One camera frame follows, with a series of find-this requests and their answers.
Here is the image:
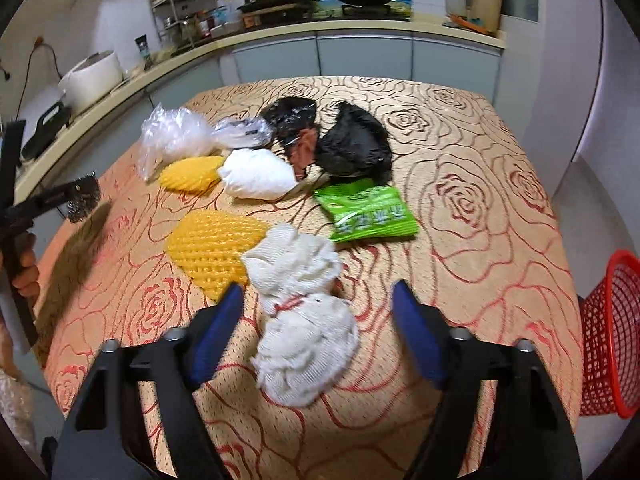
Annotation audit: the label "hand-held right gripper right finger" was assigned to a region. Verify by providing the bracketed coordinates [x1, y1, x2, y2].
[391, 280, 583, 480]

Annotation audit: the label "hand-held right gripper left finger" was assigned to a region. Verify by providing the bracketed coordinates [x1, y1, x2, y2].
[52, 282, 246, 480]

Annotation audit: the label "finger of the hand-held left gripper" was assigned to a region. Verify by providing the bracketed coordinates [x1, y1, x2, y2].
[0, 120, 27, 211]
[0, 172, 101, 233]

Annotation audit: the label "yellow foam fruit net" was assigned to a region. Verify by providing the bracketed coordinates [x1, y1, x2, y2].
[165, 210, 271, 303]
[158, 155, 226, 195]

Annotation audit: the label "white cloth rag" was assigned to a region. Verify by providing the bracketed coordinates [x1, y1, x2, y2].
[240, 223, 361, 408]

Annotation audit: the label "clear plastic bag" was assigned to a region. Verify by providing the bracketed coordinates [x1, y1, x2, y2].
[139, 102, 223, 183]

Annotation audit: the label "green snack packet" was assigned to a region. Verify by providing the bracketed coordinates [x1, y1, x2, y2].
[313, 178, 420, 244]

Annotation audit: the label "white plastic bag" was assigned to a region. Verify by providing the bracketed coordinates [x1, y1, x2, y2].
[217, 147, 301, 202]

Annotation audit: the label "clear printed plastic wrapper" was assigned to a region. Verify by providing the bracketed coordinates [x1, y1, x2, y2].
[212, 117, 275, 150]

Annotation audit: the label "red plastic mesh basket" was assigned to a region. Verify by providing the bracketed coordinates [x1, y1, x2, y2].
[577, 249, 640, 418]

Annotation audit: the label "brown wrapper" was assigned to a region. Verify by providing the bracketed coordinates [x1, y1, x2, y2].
[289, 127, 321, 181]

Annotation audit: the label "black plastic bag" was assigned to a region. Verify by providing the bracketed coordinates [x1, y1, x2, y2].
[315, 100, 393, 187]

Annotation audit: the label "dark glossy plastic wrapper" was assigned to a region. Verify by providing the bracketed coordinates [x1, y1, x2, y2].
[261, 96, 317, 143]

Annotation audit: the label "person's left hand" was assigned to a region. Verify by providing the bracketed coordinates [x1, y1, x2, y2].
[10, 232, 41, 301]

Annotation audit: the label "white rice cooker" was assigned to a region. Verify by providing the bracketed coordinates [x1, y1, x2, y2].
[57, 50, 124, 113]

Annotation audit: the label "metal spice rack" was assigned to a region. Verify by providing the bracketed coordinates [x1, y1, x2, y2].
[145, 0, 236, 51]

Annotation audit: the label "black induction cooker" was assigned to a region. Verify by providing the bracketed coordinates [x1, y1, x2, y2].
[237, 0, 313, 23]

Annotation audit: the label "kitchen counter cabinets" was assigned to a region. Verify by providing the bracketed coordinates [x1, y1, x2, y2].
[0, 10, 507, 201]

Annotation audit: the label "orange plastic utensil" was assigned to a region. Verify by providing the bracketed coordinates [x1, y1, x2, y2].
[447, 15, 488, 33]

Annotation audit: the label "gas stove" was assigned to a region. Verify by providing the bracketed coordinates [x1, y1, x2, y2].
[340, 4, 401, 18]

